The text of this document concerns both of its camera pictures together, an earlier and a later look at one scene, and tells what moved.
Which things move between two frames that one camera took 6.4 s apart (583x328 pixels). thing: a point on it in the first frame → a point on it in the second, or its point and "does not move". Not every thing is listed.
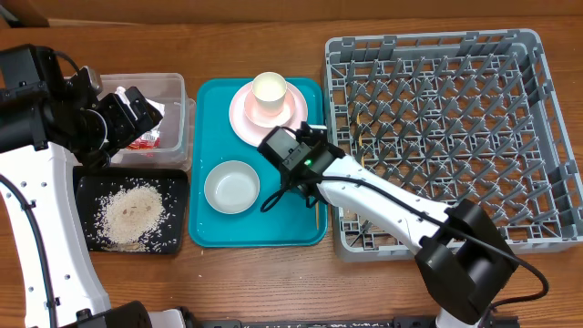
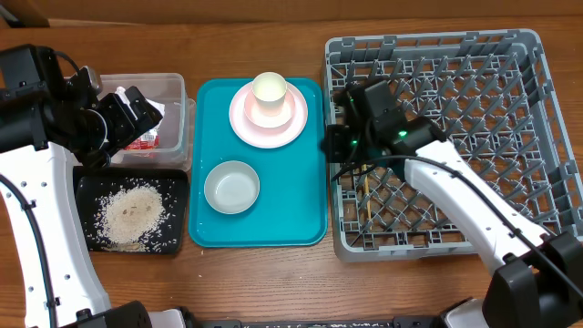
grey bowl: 231,187 does not move
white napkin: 159,107 does not move
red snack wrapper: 150,139 does not move
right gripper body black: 284,168 → 349,143
